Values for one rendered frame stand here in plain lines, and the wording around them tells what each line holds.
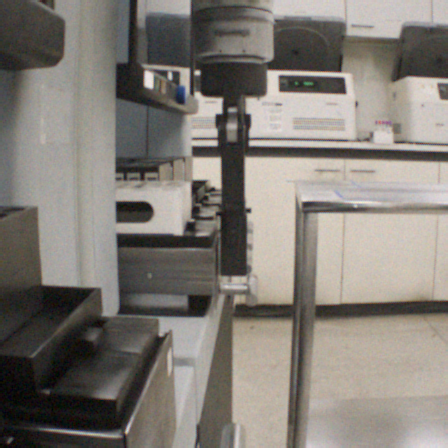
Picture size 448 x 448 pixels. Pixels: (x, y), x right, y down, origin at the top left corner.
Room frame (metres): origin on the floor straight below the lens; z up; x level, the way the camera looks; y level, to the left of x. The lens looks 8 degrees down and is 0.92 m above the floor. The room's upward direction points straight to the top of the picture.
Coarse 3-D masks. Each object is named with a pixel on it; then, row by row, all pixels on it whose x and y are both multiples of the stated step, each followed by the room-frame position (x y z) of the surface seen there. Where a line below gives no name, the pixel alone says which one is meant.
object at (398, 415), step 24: (312, 192) 1.07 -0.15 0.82; (336, 192) 1.07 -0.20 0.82; (360, 192) 1.08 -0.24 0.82; (384, 192) 1.08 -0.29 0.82; (408, 192) 1.09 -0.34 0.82; (432, 192) 1.10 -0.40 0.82; (312, 216) 0.93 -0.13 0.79; (312, 240) 0.93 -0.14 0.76; (312, 264) 0.93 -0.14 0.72; (312, 288) 0.93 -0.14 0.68; (312, 312) 0.93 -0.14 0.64; (312, 336) 0.93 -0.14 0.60; (288, 408) 1.35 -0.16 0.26; (312, 408) 1.30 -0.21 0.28; (336, 408) 1.29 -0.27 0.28; (360, 408) 1.28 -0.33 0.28; (384, 408) 1.27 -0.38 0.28; (408, 408) 1.26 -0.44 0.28; (432, 408) 1.25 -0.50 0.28; (288, 432) 1.35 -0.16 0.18; (312, 432) 1.17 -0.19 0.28; (336, 432) 1.16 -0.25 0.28; (360, 432) 1.16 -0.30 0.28; (384, 432) 1.15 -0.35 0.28; (408, 432) 1.14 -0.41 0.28; (432, 432) 1.13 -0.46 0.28
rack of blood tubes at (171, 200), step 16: (128, 192) 0.63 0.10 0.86; (144, 192) 0.62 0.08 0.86; (160, 192) 0.62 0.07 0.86; (176, 192) 0.62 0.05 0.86; (160, 208) 0.62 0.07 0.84; (176, 208) 0.62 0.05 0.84; (128, 224) 0.63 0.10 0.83; (144, 224) 0.62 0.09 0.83; (160, 224) 0.62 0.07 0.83; (176, 224) 0.62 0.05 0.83
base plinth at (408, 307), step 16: (240, 304) 3.01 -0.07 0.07; (256, 304) 3.00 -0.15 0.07; (272, 304) 3.00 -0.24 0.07; (288, 304) 3.00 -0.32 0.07; (320, 304) 2.99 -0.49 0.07; (336, 304) 2.98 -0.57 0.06; (352, 304) 2.98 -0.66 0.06; (368, 304) 2.97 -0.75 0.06; (384, 304) 2.97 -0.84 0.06; (400, 304) 2.97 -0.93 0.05; (416, 304) 2.96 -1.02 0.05; (432, 304) 2.96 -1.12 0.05
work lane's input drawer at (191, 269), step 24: (120, 240) 0.62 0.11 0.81; (144, 240) 0.62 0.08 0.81; (168, 240) 0.62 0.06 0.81; (192, 240) 0.62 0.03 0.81; (216, 240) 0.67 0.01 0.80; (120, 264) 0.61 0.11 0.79; (144, 264) 0.61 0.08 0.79; (168, 264) 0.61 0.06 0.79; (192, 264) 0.60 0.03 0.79; (216, 264) 0.62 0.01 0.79; (120, 288) 0.61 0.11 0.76; (144, 288) 0.61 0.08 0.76; (168, 288) 0.61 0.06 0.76; (192, 288) 0.60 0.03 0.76; (216, 288) 0.62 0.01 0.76; (240, 288) 0.66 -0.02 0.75
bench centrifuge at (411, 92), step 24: (408, 24) 3.09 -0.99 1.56; (432, 24) 3.08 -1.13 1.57; (408, 48) 3.23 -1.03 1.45; (432, 48) 3.21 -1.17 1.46; (408, 72) 3.38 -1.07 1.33; (432, 72) 3.36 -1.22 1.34; (408, 96) 3.00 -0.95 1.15; (432, 96) 2.94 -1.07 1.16; (408, 120) 3.00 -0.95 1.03; (432, 120) 2.92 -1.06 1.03
